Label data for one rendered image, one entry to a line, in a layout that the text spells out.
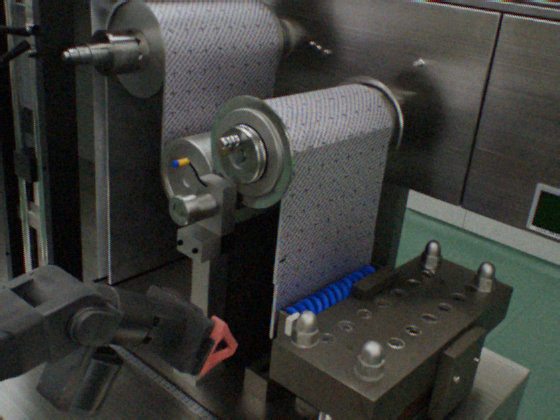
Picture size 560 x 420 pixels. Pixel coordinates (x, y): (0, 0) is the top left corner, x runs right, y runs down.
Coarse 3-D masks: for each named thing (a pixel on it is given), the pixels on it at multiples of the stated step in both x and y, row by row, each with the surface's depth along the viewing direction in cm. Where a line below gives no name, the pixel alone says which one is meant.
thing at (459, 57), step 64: (320, 0) 109; (384, 0) 101; (320, 64) 113; (384, 64) 104; (448, 64) 97; (512, 64) 90; (448, 128) 99; (512, 128) 92; (448, 192) 102; (512, 192) 95
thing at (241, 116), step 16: (240, 112) 81; (256, 112) 80; (224, 128) 84; (256, 128) 80; (272, 128) 79; (272, 144) 79; (272, 160) 79; (224, 176) 86; (272, 176) 80; (240, 192) 85; (256, 192) 83
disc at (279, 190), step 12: (240, 96) 81; (252, 96) 80; (228, 108) 83; (240, 108) 82; (252, 108) 80; (264, 108) 79; (216, 120) 85; (276, 120) 78; (216, 132) 86; (276, 132) 79; (288, 144) 78; (288, 156) 78; (216, 168) 88; (288, 168) 79; (288, 180) 79; (276, 192) 81; (252, 204) 85; (264, 204) 83
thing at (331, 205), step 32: (384, 128) 94; (320, 160) 84; (352, 160) 90; (384, 160) 97; (288, 192) 81; (320, 192) 87; (352, 192) 93; (288, 224) 84; (320, 224) 90; (352, 224) 96; (288, 256) 86; (320, 256) 92
